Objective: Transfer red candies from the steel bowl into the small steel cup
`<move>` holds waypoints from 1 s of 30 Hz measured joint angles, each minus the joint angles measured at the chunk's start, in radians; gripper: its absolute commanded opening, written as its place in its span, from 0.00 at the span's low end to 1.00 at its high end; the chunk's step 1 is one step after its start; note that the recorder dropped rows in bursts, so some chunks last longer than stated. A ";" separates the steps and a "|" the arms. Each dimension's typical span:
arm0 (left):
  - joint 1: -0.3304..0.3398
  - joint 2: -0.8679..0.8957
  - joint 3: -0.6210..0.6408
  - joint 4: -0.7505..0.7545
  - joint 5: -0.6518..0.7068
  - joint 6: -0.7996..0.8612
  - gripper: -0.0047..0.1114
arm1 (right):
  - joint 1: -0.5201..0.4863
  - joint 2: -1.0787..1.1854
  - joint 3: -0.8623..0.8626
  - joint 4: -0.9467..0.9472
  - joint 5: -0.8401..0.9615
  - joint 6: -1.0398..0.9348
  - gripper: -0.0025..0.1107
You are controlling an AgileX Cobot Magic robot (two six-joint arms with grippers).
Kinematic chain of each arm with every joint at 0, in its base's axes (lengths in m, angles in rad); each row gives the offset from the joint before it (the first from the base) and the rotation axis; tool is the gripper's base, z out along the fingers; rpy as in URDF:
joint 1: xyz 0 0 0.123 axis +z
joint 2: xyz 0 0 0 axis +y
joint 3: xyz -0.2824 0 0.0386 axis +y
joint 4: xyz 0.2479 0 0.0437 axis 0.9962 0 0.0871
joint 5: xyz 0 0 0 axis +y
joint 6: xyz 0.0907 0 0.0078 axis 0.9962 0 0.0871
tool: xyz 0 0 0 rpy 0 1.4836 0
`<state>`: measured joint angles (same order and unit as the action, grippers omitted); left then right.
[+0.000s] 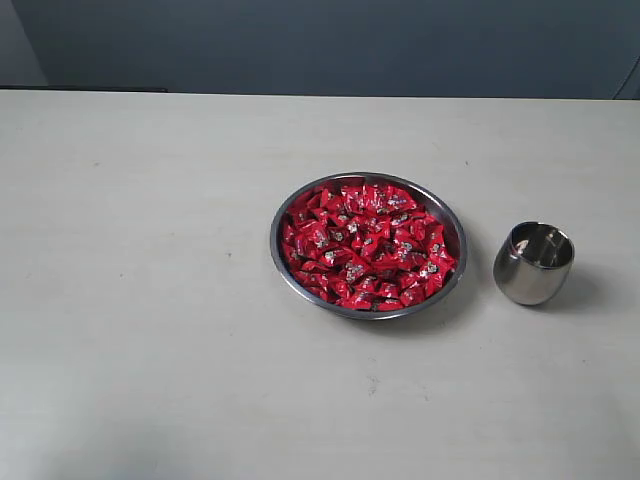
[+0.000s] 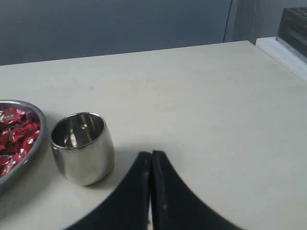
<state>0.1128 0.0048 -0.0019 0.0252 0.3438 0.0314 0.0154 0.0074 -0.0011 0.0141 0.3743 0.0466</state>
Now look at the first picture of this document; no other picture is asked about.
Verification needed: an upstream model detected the stainless steel cup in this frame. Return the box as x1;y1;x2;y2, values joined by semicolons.
493;221;575;306

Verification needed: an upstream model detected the steel bowl of candies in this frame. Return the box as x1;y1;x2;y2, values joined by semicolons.
269;171;469;321

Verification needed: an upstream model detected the pile of red wrapped candies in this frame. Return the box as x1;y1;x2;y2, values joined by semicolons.
280;182;459;312

